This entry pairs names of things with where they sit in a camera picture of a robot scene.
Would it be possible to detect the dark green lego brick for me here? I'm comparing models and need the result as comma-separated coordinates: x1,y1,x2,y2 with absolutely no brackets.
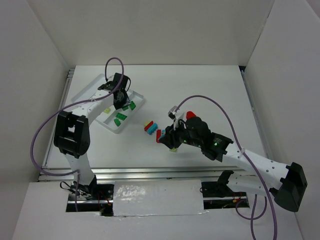
114,118,121,127

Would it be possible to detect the green sloped lego brick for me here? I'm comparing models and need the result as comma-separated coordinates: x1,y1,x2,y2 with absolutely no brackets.
122,105,129,111

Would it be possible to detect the green lego plate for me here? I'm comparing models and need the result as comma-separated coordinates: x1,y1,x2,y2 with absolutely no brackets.
115,112,128,121

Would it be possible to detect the pale yellow lego brick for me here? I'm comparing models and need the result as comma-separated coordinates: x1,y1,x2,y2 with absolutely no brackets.
103,107,112,114

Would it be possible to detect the small dark green lego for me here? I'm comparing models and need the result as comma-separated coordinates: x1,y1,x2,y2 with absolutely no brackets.
129,101,136,111

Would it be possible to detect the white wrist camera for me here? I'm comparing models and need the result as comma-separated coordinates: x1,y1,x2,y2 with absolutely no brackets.
97,81,117,92
168,105,185,130

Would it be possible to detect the red lego brick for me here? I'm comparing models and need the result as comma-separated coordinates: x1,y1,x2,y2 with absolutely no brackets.
156,129,162,143

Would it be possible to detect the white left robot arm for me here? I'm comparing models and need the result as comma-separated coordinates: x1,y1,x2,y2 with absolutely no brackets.
53,73,131,197

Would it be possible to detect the white divided sorting tray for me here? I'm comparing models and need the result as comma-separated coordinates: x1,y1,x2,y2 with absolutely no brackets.
71,74,145,134

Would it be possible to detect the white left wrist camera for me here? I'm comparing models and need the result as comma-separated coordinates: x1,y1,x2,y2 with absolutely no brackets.
97,81,117,92

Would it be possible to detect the aluminium front rail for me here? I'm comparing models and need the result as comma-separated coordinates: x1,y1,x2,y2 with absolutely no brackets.
38,166,253,180

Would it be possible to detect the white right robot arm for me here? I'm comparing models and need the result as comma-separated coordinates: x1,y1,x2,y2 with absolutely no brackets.
159,116,308,213

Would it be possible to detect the silver foil tape sheet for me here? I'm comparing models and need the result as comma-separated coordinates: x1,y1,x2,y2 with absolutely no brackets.
112,179,205,217

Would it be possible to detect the yellow red blue lego stack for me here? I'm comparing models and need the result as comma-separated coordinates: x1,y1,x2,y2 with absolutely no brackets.
144,121,158,135

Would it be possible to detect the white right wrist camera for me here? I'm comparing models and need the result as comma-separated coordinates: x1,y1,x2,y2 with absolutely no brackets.
168,105,185,130

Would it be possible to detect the red rounded lego block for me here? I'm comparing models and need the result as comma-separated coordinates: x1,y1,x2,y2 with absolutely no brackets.
186,111,197,120

